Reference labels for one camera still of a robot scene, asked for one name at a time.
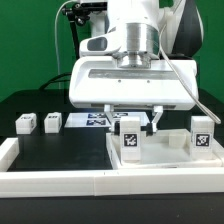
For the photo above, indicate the white square tabletop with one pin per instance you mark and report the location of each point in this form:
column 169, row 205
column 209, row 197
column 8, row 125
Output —
column 165, row 149

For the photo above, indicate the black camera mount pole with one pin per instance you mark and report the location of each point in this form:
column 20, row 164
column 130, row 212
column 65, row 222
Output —
column 76, row 17

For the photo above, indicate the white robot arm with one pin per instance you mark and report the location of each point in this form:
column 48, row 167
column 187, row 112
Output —
column 133, row 36

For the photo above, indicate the white sheet with fiducial tags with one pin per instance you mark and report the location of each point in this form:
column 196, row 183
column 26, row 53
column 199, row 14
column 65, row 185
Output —
column 97, row 119

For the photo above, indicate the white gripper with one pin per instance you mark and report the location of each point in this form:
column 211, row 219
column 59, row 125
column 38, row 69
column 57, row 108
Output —
column 97, row 81

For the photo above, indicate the white U-shaped fence wall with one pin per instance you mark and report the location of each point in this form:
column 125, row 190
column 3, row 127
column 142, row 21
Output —
column 102, row 183

